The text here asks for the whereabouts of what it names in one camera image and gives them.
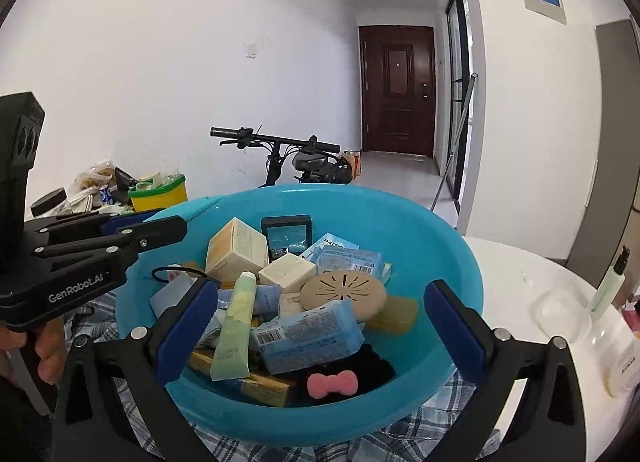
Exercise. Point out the gold yellow box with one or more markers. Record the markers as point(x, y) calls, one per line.
point(265, 387)

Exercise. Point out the orange bags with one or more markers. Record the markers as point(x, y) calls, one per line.
point(351, 164)

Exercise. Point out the large cream box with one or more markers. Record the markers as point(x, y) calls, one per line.
point(235, 252)

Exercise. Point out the clear plastic container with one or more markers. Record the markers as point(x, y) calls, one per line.
point(562, 317)

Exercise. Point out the dark snack bag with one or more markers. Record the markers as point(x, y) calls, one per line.
point(125, 178)

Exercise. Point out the green pump bottle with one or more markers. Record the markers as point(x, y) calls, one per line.
point(605, 292)

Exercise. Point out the white wall switch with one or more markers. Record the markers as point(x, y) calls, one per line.
point(252, 49)

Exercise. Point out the cream lotion bottle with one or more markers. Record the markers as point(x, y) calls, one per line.
point(622, 362)

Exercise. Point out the person's left hand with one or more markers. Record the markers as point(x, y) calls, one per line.
point(52, 352)

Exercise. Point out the black framed glass door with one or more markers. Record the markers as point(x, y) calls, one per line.
point(452, 107)

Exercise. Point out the grey leaning pole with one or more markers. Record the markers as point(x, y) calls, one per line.
point(457, 132)

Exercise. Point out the purple tube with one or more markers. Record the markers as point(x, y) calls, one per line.
point(267, 299)

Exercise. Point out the blue plastic basin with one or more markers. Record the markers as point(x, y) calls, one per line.
point(425, 242)

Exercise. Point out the small cream box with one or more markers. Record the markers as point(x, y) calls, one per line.
point(287, 272)

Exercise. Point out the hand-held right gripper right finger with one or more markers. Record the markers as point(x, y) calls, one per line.
point(455, 337)

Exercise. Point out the small blue can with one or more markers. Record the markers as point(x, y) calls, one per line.
point(106, 195)

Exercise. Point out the blue plaid shirt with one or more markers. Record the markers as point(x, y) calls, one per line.
point(400, 447)

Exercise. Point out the black cloth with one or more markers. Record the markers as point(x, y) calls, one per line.
point(375, 367)

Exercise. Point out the black box with window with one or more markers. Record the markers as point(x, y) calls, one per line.
point(285, 239)

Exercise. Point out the dark brown door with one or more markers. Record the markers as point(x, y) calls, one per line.
point(397, 107)

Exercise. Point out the clear snack bag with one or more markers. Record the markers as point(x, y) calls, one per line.
point(95, 177)

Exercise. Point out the clear jar with black lid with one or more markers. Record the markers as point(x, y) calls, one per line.
point(50, 199)

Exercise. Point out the light blue tissue packet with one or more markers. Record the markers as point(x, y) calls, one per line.
point(332, 241)

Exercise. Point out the grey refrigerator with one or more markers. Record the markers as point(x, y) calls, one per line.
point(615, 142)

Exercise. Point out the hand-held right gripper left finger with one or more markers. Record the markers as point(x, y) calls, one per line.
point(185, 334)

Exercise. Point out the large blue tissue packet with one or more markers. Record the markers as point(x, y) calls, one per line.
point(305, 337)

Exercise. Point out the tan round vented disc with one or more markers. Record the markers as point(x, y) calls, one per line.
point(340, 292)

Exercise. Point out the pale green tube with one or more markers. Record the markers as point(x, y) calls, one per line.
point(232, 327)

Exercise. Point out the red box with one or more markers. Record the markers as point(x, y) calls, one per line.
point(632, 314)

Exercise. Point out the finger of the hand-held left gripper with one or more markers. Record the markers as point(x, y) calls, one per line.
point(130, 223)
point(155, 232)

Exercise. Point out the pink bow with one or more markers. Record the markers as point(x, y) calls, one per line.
point(332, 384)

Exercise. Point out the black bicycle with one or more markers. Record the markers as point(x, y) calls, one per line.
point(275, 162)

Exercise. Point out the small beige box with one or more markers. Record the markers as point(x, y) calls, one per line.
point(290, 304)

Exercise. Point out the yellow bucket with green rim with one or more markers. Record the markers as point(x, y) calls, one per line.
point(160, 199)

